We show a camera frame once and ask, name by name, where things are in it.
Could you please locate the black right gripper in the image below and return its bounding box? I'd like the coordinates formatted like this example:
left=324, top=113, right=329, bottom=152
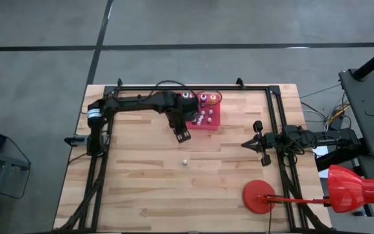
left=241, top=120, right=273, bottom=167

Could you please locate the pink plastic bin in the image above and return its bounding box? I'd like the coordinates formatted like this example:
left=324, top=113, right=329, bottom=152
left=185, top=92, right=222, bottom=131

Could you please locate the red desk lamp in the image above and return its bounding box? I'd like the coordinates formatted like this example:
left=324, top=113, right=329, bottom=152
left=242, top=164, right=374, bottom=215

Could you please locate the white paper sheet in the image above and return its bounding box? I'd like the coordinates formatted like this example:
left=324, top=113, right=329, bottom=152
left=312, top=146, right=329, bottom=160

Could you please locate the black cart beam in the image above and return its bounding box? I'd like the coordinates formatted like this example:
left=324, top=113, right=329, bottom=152
left=315, top=142, right=371, bottom=172

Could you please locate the grey cart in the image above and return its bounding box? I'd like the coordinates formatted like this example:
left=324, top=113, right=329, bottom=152
left=338, top=68, right=374, bottom=157

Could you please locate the black pole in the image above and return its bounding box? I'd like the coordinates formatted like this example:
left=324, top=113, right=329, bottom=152
left=351, top=41, right=374, bottom=81

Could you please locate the grey side table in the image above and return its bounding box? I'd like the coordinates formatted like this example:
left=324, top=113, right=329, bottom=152
left=0, top=144, right=31, bottom=234

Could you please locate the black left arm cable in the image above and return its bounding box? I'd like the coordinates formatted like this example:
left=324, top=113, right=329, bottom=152
left=138, top=80, right=223, bottom=107

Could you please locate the black aluminium table frame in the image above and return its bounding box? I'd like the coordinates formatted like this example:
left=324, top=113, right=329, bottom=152
left=55, top=77, right=332, bottom=233

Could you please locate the black floor cable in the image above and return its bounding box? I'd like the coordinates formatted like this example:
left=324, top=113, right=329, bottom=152
left=299, top=83, right=342, bottom=99

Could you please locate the yellow cable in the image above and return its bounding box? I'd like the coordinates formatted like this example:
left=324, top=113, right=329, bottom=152
left=326, top=103, right=351, bottom=127

